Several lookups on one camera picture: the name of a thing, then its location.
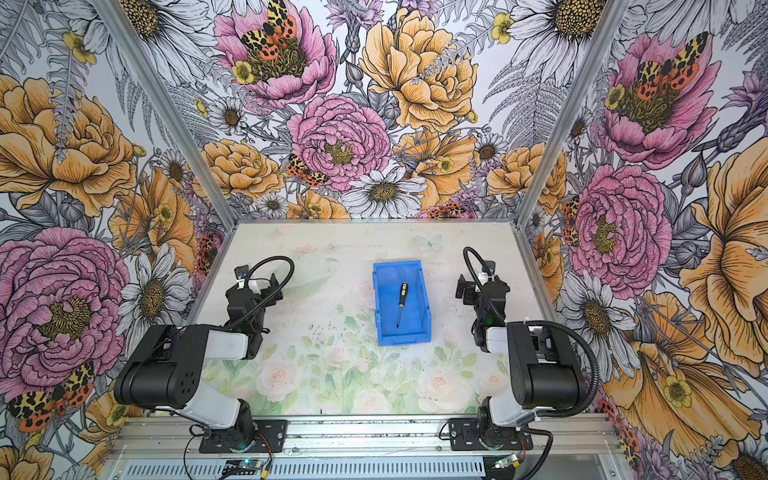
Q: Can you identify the black yellow screwdriver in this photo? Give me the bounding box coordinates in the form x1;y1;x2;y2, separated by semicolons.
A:
396;283;409;328

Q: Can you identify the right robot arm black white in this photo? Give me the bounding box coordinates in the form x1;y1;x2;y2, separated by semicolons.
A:
448;261;594;451

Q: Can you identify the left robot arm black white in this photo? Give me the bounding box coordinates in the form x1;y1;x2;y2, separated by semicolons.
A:
113;255;295;453

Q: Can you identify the blue plastic bin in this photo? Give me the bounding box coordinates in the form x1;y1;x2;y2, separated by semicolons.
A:
372;260;432;347

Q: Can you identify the green circuit board left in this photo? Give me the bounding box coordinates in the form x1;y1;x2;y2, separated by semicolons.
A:
221;458;272;479

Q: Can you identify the green circuit board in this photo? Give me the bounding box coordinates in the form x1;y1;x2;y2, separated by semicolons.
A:
494;453;521;469
221;458;272;479

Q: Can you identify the green circuit board right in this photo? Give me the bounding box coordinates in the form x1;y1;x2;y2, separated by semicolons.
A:
494;453;521;469

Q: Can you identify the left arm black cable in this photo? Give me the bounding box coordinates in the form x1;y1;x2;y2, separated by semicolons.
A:
224;255;296;331

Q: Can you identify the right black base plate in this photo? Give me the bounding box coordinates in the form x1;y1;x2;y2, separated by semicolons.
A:
447;417;533;451

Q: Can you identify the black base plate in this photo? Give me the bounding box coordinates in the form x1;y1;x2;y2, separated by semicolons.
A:
447;417;533;451
198;419;288;454

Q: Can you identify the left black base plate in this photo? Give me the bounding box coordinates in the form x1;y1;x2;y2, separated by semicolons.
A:
198;419;288;454

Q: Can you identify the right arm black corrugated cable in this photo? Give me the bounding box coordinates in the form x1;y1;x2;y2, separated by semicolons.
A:
521;320;601;419

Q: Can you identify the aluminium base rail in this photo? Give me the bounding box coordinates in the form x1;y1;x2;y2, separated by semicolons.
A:
113;413;620;460

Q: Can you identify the white slotted cable duct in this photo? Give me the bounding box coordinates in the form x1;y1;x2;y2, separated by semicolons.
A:
110;456;486;479

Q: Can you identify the left aluminium corner post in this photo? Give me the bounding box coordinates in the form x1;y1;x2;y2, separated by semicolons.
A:
94;1;238;233

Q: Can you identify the aluminium corner post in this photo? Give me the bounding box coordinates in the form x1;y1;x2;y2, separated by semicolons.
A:
94;1;238;233
515;0;629;230

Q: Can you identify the right aluminium corner post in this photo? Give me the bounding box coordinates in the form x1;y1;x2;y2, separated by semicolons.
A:
515;0;629;230

